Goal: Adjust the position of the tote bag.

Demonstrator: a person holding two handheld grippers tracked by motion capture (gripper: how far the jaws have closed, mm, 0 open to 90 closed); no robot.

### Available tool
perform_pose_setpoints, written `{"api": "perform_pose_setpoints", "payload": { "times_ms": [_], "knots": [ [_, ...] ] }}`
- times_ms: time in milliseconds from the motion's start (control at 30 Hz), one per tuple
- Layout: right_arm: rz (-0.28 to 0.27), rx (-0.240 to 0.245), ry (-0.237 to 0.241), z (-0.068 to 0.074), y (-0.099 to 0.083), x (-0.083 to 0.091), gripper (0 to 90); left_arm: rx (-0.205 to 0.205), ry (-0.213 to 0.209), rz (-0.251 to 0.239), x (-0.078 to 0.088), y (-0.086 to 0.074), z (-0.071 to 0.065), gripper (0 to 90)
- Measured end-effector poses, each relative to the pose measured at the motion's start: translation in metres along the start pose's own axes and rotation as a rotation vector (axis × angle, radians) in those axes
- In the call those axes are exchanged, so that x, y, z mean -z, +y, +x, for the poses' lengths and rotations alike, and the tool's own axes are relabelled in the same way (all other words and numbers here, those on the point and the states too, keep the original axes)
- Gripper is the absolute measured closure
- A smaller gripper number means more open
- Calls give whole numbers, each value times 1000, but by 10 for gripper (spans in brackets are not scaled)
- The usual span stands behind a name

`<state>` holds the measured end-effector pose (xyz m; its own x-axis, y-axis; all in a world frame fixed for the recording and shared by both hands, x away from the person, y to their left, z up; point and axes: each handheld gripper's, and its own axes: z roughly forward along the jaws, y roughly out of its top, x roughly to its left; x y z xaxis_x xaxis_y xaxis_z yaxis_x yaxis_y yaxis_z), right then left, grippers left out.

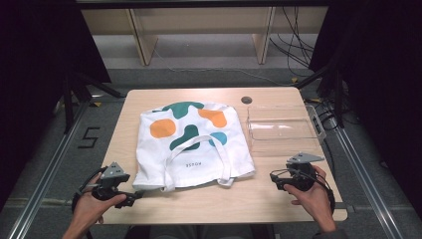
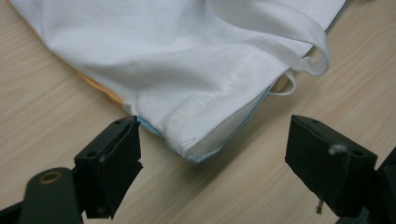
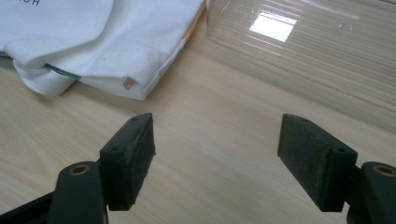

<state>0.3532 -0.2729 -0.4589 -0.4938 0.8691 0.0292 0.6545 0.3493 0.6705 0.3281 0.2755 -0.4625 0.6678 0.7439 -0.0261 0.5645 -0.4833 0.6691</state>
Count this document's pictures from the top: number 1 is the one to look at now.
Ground left hand-held gripper black cable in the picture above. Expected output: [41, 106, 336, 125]
[71, 165, 108, 213]

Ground person's left hand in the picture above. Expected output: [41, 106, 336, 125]
[74, 174, 127, 230]

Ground clear plastic container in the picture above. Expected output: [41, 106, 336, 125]
[245, 104, 327, 157]

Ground white tote bag coloured blobs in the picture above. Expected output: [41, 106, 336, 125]
[131, 101, 257, 193]

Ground person's right hand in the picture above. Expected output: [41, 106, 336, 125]
[283, 164, 336, 233]

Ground black metal stand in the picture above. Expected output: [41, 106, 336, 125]
[62, 71, 126, 134]
[294, 63, 346, 129]

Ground right hand-held gripper black cable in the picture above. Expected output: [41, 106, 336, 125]
[270, 167, 336, 213]

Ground black curtain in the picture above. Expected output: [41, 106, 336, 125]
[0, 0, 112, 207]
[310, 0, 422, 217]

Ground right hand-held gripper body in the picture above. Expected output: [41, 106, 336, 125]
[285, 151, 325, 192]

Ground metal floor rail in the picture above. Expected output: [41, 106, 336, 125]
[331, 125, 405, 239]
[6, 99, 92, 239]

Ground person's legs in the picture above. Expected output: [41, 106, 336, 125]
[124, 224, 277, 239]

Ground hand-held gripper black cable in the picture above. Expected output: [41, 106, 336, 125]
[71, 165, 108, 213]
[270, 167, 336, 213]

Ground bundle of black cables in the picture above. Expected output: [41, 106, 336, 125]
[268, 6, 317, 78]

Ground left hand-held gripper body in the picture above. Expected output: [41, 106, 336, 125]
[92, 161, 135, 201]

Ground light wooden desk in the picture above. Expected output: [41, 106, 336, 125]
[81, 0, 329, 67]

